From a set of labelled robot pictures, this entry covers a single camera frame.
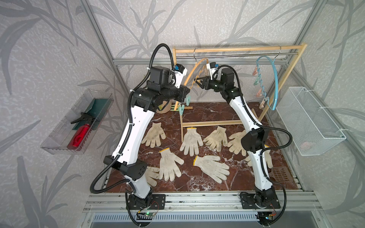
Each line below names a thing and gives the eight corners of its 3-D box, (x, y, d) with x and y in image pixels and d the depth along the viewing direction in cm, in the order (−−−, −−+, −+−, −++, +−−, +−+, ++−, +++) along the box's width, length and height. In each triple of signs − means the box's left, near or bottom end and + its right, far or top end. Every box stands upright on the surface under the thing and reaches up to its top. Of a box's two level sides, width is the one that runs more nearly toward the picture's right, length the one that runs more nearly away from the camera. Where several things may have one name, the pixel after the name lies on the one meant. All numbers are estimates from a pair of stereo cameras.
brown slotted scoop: (271, 182, 82) (273, 181, 80) (266, 167, 87) (268, 166, 86) (290, 182, 82) (292, 181, 80) (284, 167, 87) (286, 166, 86)
